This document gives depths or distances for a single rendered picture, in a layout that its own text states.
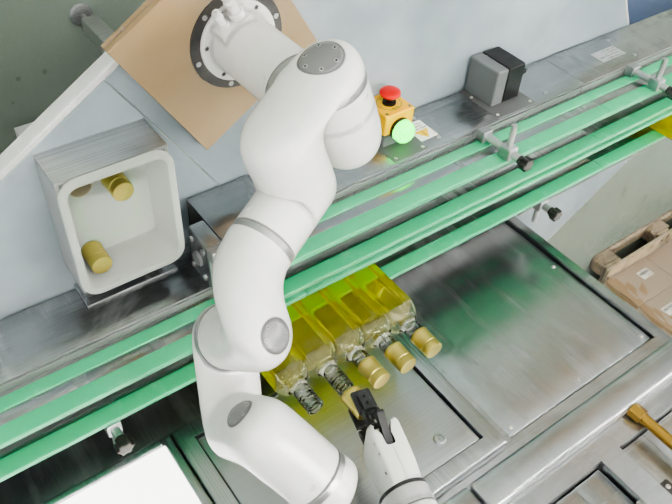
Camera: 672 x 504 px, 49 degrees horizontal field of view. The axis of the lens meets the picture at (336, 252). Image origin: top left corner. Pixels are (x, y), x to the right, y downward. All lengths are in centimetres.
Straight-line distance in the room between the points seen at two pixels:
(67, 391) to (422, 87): 87
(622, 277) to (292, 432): 435
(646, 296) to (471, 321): 355
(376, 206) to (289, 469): 59
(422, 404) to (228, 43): 70
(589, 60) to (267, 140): 112
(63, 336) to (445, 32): 88
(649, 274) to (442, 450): 397
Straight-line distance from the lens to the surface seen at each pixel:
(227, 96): 120
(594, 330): 162
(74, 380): 122
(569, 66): 178
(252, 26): 110
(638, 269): 520
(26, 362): 124
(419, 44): 146
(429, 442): 133
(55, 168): 111
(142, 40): 109
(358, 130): 92
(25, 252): 124
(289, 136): 83
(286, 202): 87
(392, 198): 134
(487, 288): 163
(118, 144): 113
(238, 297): 81
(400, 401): 137
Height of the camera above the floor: 167
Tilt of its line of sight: 34 degrees down
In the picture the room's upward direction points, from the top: 135 degrees clockwise
